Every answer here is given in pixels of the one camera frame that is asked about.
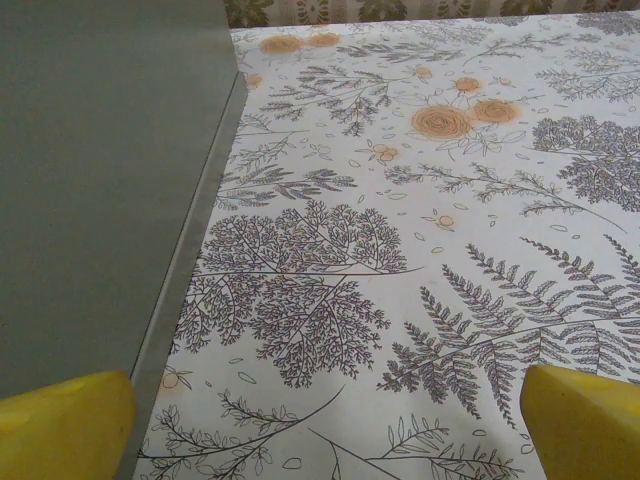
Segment floral print tablecloth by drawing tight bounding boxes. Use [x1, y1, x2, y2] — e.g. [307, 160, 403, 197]
[133, 10, 640, 480]

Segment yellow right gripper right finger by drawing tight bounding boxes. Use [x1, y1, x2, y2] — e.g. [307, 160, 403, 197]
[519, 364, 640, 480]

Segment grey metal cabinet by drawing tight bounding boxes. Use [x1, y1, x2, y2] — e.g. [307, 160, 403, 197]
[0, 0, 250, 480]

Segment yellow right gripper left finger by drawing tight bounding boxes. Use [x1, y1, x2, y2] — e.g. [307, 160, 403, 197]
[0, 369, 138, 480]

